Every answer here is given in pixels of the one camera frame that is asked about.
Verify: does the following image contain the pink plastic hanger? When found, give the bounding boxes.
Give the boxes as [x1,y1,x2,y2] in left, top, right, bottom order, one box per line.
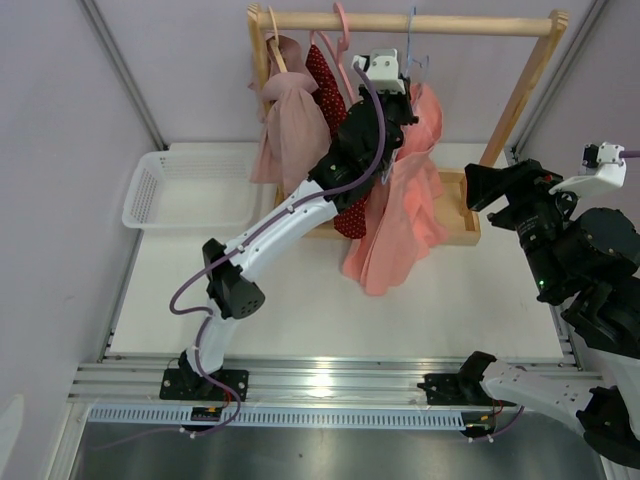
[309,2,357,104]

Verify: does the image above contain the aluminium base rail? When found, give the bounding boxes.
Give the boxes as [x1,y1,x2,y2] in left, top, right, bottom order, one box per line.
[67,354,614,406]

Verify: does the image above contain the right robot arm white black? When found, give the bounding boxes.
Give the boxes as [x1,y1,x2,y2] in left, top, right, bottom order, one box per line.
[456,160,639,468]

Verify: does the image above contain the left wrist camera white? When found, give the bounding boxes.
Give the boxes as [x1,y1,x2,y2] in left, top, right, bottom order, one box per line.
[352,48,407,95]

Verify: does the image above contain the salmon pink skirt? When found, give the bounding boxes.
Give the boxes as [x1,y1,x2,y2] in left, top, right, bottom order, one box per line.
[342,83,448,296]

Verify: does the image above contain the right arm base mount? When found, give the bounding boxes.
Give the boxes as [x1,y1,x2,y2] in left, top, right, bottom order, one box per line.
[416,373,486,406]

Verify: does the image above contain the wooden hanger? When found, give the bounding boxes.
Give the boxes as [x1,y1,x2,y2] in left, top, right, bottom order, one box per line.
[266,6,288,76]

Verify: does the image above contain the white plastic basket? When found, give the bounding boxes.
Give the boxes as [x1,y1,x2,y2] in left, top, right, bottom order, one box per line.
[122,143,259,230]

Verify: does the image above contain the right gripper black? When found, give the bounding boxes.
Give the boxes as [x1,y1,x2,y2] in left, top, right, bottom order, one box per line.
[464,157,588,295]

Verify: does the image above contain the light blue wire hanger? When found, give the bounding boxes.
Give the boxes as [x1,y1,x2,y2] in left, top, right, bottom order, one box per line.
[370,7,429,184]

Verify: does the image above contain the white slotted cable duct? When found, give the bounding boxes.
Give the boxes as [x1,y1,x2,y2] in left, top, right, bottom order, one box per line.
[88,403,466,431]

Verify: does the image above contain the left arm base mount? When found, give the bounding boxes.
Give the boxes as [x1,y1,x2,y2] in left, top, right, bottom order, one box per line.
[159,368,249,402]

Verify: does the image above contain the wooden clothes rack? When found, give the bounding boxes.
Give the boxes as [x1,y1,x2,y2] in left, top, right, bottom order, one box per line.
[246,3,571,249]

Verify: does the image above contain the red polka dot garment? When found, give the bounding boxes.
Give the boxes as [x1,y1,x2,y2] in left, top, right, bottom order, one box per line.
[305,45,367,240]

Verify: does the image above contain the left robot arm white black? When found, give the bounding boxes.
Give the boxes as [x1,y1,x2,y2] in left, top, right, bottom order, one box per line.
[179,78,418,400]

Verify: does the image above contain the dusty pink hanging garment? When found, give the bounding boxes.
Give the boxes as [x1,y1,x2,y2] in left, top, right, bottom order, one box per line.
[248,35,331,194]

